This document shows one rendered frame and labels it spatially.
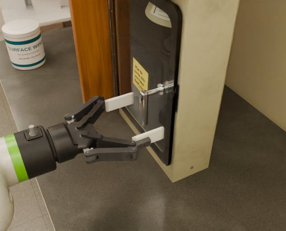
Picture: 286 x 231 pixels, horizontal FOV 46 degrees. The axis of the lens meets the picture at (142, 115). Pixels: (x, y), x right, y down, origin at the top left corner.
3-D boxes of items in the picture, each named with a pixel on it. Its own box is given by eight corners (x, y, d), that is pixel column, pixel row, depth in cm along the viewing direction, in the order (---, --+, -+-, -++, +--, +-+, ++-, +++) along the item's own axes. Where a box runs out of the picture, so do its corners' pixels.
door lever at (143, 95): (163, 122, 75) (157, 115, 77) (165, 87, 69) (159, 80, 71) (142, 129, 73) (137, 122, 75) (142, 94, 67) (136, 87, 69)
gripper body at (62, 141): (53, 146, 60) (101, 129, 64) (41, 119, 66) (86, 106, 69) (60, 173, 65) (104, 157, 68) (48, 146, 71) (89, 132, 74)
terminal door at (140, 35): (118, 101, 102) (110, -37, 77) (170, 168, 81) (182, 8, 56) (116, 102, 102) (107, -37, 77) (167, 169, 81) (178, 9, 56)
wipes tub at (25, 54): (41, 51, 137) (33, 15, 128) (50, 65, 129) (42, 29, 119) (8, 58, 133) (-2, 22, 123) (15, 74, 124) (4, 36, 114)
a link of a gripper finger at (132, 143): (81, 129, 66) (79, 134, 65) (136, 138, 64) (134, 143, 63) (84, 143, 69) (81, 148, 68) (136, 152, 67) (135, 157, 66)
